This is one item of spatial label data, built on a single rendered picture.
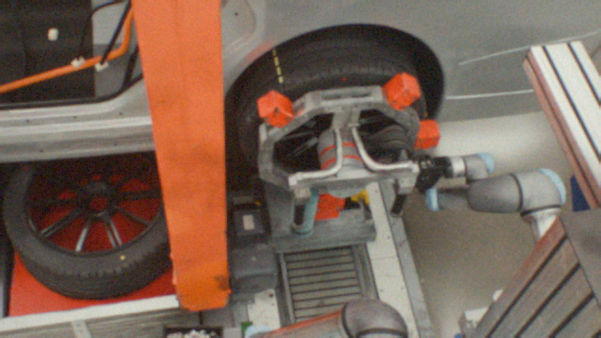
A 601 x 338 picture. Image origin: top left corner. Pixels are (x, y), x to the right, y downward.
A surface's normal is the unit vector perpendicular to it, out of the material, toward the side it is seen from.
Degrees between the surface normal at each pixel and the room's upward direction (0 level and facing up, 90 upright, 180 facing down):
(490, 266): 0
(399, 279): 0
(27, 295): 0
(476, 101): 90
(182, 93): 90
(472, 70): 90
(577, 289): 90
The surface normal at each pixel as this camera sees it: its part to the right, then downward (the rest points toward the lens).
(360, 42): 0.28, -0.56
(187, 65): 0.17, 0.83
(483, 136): 0.07, -0.54
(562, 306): -0.98, 0.13
